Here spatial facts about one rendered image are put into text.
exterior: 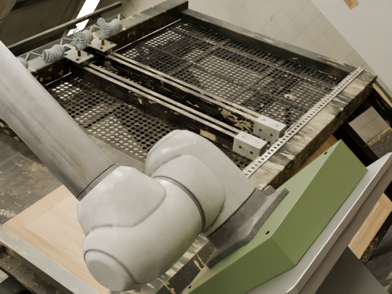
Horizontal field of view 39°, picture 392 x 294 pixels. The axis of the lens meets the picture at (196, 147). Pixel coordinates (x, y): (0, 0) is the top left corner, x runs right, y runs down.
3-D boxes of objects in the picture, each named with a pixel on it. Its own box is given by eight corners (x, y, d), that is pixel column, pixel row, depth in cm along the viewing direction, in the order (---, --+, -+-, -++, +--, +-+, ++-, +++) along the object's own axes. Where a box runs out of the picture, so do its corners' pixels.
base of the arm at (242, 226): (299, 179, 124) (281, 161, 124) (249, 241, 109) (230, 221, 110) (256, 210, 138) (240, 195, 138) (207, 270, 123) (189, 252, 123)
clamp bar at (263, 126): (275, 146, 239) (283, 98, 225) (77, 58, 291) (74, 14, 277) (286, 136, 245) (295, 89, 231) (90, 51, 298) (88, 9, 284)
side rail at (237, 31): (345, 90, 294) (350, 72, 288) (179, 28, 343) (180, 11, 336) (351, 84, 300) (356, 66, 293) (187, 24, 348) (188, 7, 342)
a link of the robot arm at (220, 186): (268, 175, 122) (197, 104, 122) (225, 225, 110) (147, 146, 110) (230, 205, 134) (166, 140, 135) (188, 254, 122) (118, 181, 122)
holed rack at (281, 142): (169, 252, 180) (169, 251, 180) (161, 247, 181) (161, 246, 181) (364, 69, 291) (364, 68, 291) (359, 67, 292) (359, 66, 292)
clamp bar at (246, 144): (255, 164, 228) (263, 115, 213) (53, 69, 280) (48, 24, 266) (267, 153, 234) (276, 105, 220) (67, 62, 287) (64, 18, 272)
